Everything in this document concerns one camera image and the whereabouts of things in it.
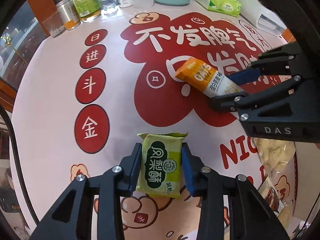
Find brown and grey snack packet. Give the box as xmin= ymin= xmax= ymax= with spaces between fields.
xmin=258 ymin=177 xmax=293 ymax=229

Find orange oats bar packet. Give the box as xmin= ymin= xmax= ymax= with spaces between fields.
xmin=175 ymin=57 xmax=244 ymax=98

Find clear bag rice crackers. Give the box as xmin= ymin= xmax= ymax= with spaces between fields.
xmin=253 ymin=138 xmax=296 ymax=182

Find green pineapple cake packet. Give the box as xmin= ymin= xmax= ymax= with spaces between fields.
xmin=136 ymin=133 xmax=187 ymax=198

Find white bottle sterilizer appliance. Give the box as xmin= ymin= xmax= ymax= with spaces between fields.
xmin=237 ymin=0 xmax=287 ymax=36

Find pink printed tablecloth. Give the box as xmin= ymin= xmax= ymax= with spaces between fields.
xmin=11 ymin=2 xmax=285 ymax=230

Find small glass jar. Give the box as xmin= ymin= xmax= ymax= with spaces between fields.
xmin=98 ymin=0 xmax=118 ymax=15

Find glass sliding door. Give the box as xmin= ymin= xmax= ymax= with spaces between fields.
xmin=1 ymin=0 xmax=56 ymax=112

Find drinking glass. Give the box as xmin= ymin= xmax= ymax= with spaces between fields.
xmin=42 ymin=11 xmax=66 ymax=38

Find black cable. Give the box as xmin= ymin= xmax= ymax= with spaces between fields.
xmin=0 ymin=104 xmax=41 ymax=224

